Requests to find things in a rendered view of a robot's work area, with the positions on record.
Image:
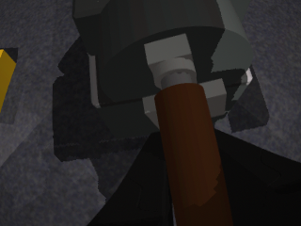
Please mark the yellow cube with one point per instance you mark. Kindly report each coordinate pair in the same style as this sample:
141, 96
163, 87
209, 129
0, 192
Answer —
7, 66

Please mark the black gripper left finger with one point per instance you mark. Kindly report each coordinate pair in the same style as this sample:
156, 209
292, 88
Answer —
143, 198

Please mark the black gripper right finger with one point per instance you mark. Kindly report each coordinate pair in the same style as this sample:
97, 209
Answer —
264, 188

